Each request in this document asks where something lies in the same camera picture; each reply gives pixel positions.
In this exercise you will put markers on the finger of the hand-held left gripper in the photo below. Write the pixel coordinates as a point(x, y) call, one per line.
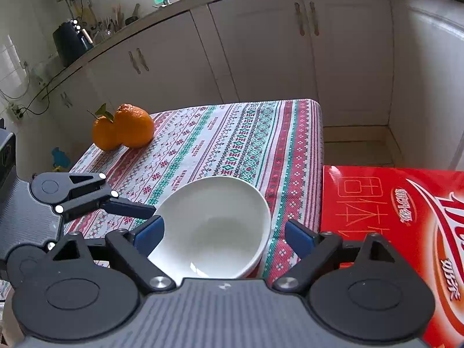
point(127, 208)

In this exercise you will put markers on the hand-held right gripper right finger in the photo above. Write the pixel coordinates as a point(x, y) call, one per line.
point(299, 238)

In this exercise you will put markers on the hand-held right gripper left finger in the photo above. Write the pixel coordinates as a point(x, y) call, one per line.
point(150, 235)

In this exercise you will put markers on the white pink floral bowl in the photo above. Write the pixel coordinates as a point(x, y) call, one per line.
point(217, 232)

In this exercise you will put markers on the blue plastic toy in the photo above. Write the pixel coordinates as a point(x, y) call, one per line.
point(60, 158)

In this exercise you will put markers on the orange with green leaf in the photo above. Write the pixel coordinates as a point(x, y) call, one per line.
point(105, 134)

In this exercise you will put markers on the bumpy orange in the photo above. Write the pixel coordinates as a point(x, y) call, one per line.
point(136, 127)

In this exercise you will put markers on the red cardboard box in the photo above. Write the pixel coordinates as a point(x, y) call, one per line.
point(391, 224)

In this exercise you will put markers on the white power strip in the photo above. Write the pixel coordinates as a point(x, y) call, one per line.
point(15, 110)

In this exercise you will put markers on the red green patterned tablecloth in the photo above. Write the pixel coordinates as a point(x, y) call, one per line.
point(224, 141)

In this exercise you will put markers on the black air fryer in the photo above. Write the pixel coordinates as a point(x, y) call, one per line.
point(72, 43)

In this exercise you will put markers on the kitchen utensil holder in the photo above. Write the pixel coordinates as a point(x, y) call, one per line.
point(105, 25)

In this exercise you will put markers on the white kitchen cabinets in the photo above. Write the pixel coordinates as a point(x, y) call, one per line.
point(261, 54)

